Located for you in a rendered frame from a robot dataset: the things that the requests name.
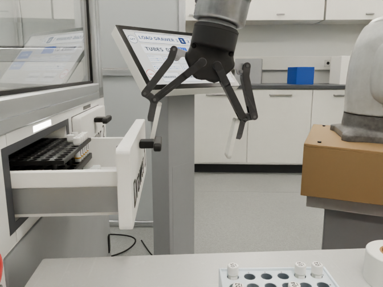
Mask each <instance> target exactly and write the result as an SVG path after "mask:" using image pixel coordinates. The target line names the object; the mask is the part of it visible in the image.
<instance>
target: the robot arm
mask: <svg viewBox="0 0 383 287"><path fill-rule="evenodd" d="M250 2H251V0H195V3H196V4H195V9H194V14H193V18H194V19H196V20H198V22H196V23H195V24H194V28H193V33H192V37H191V42H190V47H189V49H188V50H187V51H184V50H182V49H179V48H177V47H176V46H171V48H170V51H169V55H168V58H167V59H166V60H165V62H164V63H163V65H162V66H161V67H160V68H159V70H158V71H157V72H156V74H155V75H154V76H153V77H152V79H151V80H150V82H149V83H148V84H147V85H146V87H145V88H144V89H143V90H142V92H141V95H142V97H145V98H146V99H148V100H149V101H150V107H149V112H148V121H150V122H153V126H152V132H151V135H150V139H154V138H155V134H156V129H157V124H158V119H159V115H160V110H161V105H162V103H161V102H158V101H160V100H161V99H162V98H163V97H165V96H166V95H167V94H168V93H170V92H171V91H172V90H173V89H175V88H176V87H177V86H179V85H180V84H181V83H182V82H184V81H185V80H186V79H188V78H189V77H190V76H191V75H193V77H194V78H196V79H198V80H207V81H209V82H212V83H217V82H219V83H220V85H221V86H222V88H223V90H224V92H225V94H226V96H227V98H228V99H229V102H230V104H231V106H232V107H233V110H234V112H235V114H236V115H237V118H233V120H232V123H231V128H230V133H229V137H228V140H227V145H226V150H225V156H226V158H227V159H230V158H231V156H232V153H233V148H234V144H235V139H239V140H240V139H241V138H242V135H243V130H244V127H245V123H246V122H247V121H250V120H256V119H257V118H258V113H257V109H256V105H255V100H254V95H253V91H252V86H251V81H250V68H251V64H250V63H248V62H247V63H238V62H234V52H235V47H236V44H237V39H238V35H239V33H238V30H236V29H241V28H244V26H245V24H246V19H247V14H248V10H249V7H250ZM181 57H185V60H186V62H187V64H188V67H189V68H188V69H186V70H185V71H184V72H183V73H182V74H180V75H179V76H177V77H176V78H175V79H174V80H173V81H171V82H170V83H169V84H168V85H166V86H165V87H163V89H161V90H160V91H158V92H157V93H156V94H155V95H154V94H153V93H152V92H151V91H152V90H153V88H154V87H155V86H156V85H157V83H158V82H159V81H160V79H161V78H162V77H163V75H164V74H165V73H166V71H167V70H168V69H169V68H170V66H171V65H172V64H173V62H174V61H179V60H180V58H181ZM233 68H235V69H236V72H237V74H238V75H240V81H241V86H242V91H243V95H244V99H245V104H246V108H247V113H245V112H244V110H243V108H242V106H241V104H240V102H239V100H238V98H237V96H236V94H235V92H234V90H233V88H232V86H231V84H230V81H229V79H228V77H227V74H228V73H229V72H230V71H231V70H232V69H233ZM330 130H332V131H334V132H336V133H337V134H338V135H339V136H340V137H341V140H342V141H347V142H367V143H376V144H383V17H379V18H376V19H374V20H372V21H371V22H370V23H369V24H368V25H366V26H365V27H364V28H363V30H362V31H361V33H360V35H359V36H358V38H357V40H356V42H355V45H354V47H353V50H352V53H351V57H350V61H349V66H348V72H347V79H346V84H345V101H344V113H343V118H342V121H341V124H331V125H330Z"/></svg>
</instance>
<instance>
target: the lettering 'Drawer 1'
mask: <svg viewBox="0 0 383 287"><path fill-rule="evenodd" d="M142 169H143V172H142ZM139 171H140V175H139V173H138V177H137V180H138V184H139V188H138V191H139V189H140V185H141V173H142V177H143V173H144V157H143V163H142V164H141V167H140V170H139ZM138 178H139V179H138ZM137 180H136V179H135V180H134V182H133V183H134V201H135V184H136V182H137ZM137 197H138V195H137V188H136V198H137ZM135 206H136V201H135Z"/></svg>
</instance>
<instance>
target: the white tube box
mask: <svg viewBox="0 0 383 287"><path fill-rule="evenodd" d="M311 275H312V273H311V267H306V274H305V279H299V278H296V277H295V267H273V268H239V273H238V279H237V280H229V279H228V274H227V268H219V287H233V284H234V283H236V282H240V283H242V284H243V285H244V286H245V287H288V283H289V282H291V281H295V282H298V283H299V284H300V286H301V287H339V286H338V284H337V283H336V281H335V280H334V279H333V277H332V276H331V275H330V273H329V272H328V271H327V269H326V268H325V267H323V274H322V277H321V278H320V279H317V278H313V277H311Z"/></svg>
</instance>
